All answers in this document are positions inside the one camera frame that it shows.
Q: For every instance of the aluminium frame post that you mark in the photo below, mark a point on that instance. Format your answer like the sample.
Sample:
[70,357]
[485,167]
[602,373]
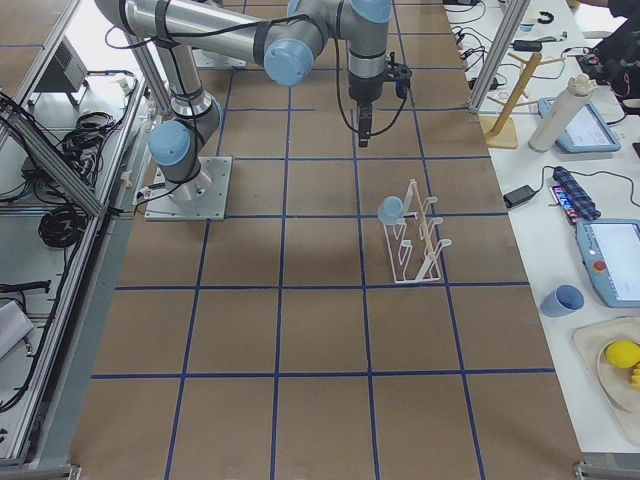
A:
[513,15]

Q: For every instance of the black power brick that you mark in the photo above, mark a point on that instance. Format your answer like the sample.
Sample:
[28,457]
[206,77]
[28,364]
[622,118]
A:
[518,196]

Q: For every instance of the periwinkle plastic cup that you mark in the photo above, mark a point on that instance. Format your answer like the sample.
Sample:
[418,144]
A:
[562,301]

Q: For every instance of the wooden paper towel stand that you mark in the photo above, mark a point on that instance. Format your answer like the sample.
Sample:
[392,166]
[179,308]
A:
[499,131]

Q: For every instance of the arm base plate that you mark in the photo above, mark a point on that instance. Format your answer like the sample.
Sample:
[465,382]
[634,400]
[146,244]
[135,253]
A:
[203,198]

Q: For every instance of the blue teach pendant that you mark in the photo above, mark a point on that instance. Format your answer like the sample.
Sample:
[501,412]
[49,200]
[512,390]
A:
[587,132]
[610,252]

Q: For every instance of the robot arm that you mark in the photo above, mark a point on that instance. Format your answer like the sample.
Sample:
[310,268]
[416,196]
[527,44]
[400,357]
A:
[286,48]

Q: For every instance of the yellow lemon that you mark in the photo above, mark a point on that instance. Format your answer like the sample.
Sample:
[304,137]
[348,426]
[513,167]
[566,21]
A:
[622,354]

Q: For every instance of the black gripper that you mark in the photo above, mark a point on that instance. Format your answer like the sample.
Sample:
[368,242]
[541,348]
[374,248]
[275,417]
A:
[365,91]

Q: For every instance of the white paper towel roll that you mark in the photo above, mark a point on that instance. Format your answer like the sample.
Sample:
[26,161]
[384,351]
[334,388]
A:
[563,109]

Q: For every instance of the folded dark blue umbrella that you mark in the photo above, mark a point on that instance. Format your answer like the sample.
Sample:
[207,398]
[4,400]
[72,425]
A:
[583,205]

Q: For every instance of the beige shallow tray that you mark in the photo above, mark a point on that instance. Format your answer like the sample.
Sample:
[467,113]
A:
[613,383]

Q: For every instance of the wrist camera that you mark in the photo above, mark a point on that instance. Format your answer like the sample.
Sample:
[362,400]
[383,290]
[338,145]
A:
[400,75]

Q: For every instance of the white wire rack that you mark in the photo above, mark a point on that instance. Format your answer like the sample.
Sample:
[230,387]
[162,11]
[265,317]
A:
[413,248]

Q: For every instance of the light blue plastic cup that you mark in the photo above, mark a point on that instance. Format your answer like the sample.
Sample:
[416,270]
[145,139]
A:
[391,210]

